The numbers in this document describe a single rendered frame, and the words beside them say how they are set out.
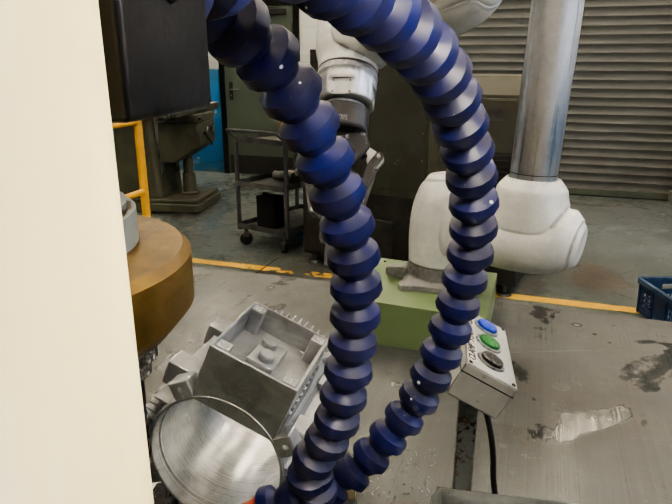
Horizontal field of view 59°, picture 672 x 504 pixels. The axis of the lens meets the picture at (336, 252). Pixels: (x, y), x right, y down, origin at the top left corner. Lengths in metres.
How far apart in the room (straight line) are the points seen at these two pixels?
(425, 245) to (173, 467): 0.85
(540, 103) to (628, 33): 5.81
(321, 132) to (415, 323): 1.16
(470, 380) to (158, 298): 0.53
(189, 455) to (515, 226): 0.83
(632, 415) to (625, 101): 6.02
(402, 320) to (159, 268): 1.11
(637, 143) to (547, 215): 5.90
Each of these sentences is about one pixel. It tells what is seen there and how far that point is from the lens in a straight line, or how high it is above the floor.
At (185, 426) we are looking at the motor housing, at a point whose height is 1.00.
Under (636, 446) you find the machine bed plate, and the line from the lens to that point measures 1.18.
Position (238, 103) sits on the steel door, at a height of 0.91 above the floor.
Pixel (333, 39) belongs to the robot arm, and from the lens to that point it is 0.91.
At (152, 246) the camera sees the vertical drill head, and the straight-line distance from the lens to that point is 0.31.
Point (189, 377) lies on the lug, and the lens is 0.66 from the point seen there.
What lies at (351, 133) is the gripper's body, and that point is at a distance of 0.88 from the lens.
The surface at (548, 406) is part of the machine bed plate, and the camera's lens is 1.24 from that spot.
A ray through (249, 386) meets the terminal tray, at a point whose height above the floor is 1.11.
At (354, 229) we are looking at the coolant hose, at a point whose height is 1.36.
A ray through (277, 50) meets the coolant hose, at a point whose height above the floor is 1.42.
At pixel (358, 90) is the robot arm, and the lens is 0.88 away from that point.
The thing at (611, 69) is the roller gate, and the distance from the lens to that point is 7.10.
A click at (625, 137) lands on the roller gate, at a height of 0.65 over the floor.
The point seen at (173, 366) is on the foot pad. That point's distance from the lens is 0.70.
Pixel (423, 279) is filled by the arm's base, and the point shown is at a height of 0.93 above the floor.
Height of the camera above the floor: 1.42
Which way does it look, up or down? 18 degrees down
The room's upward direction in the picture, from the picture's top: straight up
